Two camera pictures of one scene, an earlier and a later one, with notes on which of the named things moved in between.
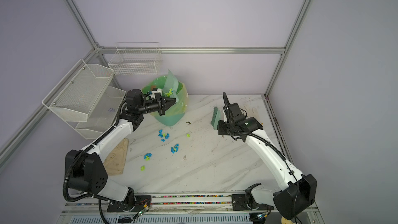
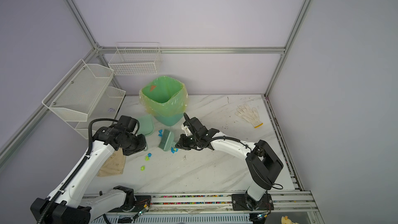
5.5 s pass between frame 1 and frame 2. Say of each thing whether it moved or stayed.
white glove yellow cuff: stayed
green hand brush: moved
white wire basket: stayed
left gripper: moved
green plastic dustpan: moved
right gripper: moved
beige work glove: stayed
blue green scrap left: stayed
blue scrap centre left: stayed
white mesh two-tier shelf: stayed
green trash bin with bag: stayed
